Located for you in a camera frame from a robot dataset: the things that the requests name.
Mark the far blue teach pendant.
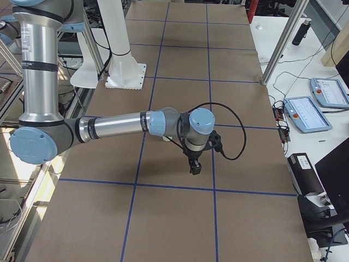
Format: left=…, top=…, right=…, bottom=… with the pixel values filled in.
left=310, top=78, right=348, bottom=109

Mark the blue teach pendant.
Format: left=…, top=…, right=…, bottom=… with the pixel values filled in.
left=284, top=96, right=333, bottom=134
left=310, top=78, right=348, bottom=109

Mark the aluminium frame post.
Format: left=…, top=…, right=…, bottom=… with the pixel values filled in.
left=260, top=0, right=309, bottom=86

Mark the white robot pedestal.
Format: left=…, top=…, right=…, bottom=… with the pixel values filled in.
left=70, top=1, right=147, bottom=90

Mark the black box with label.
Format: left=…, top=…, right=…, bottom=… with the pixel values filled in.
left=287, top=153, right=324, bottom=196

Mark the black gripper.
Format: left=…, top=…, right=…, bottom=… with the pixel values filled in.
left=185, top=149, right=203, bottom=175

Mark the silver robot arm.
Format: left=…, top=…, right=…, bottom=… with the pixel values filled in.
left=10, top=1, right=219, bottom=175

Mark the black computer monitor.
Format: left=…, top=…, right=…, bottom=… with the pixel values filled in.
left=315, top=139, right=349, bottom=213

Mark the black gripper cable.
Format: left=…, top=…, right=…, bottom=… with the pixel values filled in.
left=166, top=102, right=248, bottom=160

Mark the black water bottle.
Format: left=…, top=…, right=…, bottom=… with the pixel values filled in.
left=292, top=18, right=311, bottom=46

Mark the green plastic cup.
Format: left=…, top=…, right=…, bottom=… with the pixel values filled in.
left=162, top=136, right=171, bottom=142

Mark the near blue teach pendant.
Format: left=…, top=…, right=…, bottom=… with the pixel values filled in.
left=284, top=96, right=333, bottom=134

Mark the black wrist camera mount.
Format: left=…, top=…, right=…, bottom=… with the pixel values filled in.
left=203, top=130, right=224, bottom=154

